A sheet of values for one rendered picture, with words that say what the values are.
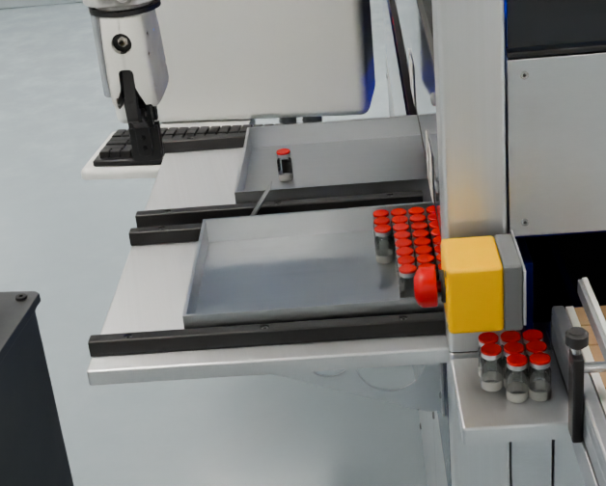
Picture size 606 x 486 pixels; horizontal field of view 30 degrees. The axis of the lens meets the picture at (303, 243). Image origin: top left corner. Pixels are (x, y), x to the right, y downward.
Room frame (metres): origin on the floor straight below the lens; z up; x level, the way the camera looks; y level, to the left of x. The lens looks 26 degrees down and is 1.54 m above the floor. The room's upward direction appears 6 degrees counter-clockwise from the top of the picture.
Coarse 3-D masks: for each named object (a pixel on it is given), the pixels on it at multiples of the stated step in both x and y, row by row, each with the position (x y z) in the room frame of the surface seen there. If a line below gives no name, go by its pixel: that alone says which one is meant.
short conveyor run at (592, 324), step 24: (552, 312) 1.03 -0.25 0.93; (576, 312) 1.02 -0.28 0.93; (600, 312) 0.95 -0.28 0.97; (552, 336) 1.03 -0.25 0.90; (576, 336) 0.86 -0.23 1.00; (600, 336) 0.91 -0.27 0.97; (576, 360) 0.86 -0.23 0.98; (600, 360) 0.93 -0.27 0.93; (576, 384) 0.86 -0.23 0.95; (600, 384) 0.88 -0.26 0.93; (576, 408) 0.86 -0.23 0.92; (600, 408) 0.84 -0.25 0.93; (576, 432) 0.86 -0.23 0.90; (600, 432) 0.81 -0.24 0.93; (576, 456) 0.89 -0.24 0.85; (600, 456) 0.79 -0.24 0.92; (600, 480) 0.79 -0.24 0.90
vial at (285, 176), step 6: (282, 156) 1.56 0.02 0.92; (288, 156) 1.56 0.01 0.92; (282, 162) 1.56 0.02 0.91; (288, 162) 1.56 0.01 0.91; (282, 168) 1.56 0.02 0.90; (288, 168) 1.56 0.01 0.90; (282, 174) 1.56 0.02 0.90; (288, 174) 1.56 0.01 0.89; (282, 180) 1.56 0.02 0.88; (288, 180) 1.56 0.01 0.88
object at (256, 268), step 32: (224, 224) 1.38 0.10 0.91; (256, 224) 1.38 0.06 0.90; (288, 224) 1.37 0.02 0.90; (320, 224) 1.37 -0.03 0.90; (352, 224) 1.37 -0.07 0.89; (224, 256) 1.33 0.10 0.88; (256, 256) 1.32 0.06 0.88; (288, 256) 1.31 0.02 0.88; (320, 256) 1.30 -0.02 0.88; (352, 256) 1.29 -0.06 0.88; (192, 288) 1.19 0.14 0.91; (224, 288) 1.24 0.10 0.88; (256, 288) 1.23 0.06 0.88; (288, 288) 1.23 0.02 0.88; (320, 288) 1.22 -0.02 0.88; (352, 288) 1.21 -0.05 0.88; (384, 288) 1.20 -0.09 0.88; (192, 320) 1.12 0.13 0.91; (224, 320) 1.12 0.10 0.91; (256, 320) 1.12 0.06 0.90; (288, 320) 1.12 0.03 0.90
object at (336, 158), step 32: (256, 128) 1.72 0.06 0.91; (288, 128) 1.71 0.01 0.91; (320, 128) 1.71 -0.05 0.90; (352, 128) 1.71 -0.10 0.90; (384, 128) 1.70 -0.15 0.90; (416, 128) 1.70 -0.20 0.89; (256, 160) 1.66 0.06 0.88; (320, 160) 1.63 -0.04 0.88; (352, 160) 1.62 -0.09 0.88; (384, 160) 1.61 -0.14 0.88; (416, 160) 1.59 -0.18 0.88; (256, 192) 1.46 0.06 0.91; (288, 192) 1.46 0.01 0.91; (320, 192) 1.46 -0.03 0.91; (352, 192) 1.45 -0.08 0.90; (384, 192) 1.45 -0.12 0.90
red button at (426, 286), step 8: (416, 272) 0.99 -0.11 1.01; (424, 272) 0.98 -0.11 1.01; (432, 272) 0.98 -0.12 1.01; (416, 280) 0.98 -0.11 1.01; (424, 280) 0.98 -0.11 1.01; (432, 280) 0.97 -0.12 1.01; (416, 288) 0.98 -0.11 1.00; (424, 288) 0.97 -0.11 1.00; (432, 288) 0.97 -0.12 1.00; (440, 288) 0.98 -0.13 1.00; (416, 296) 0.98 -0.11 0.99; (424, 296) 0.97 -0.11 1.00; (432, 296) 0.97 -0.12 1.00; (424, 304) 0.97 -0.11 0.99; (432, 304) 0.97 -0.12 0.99
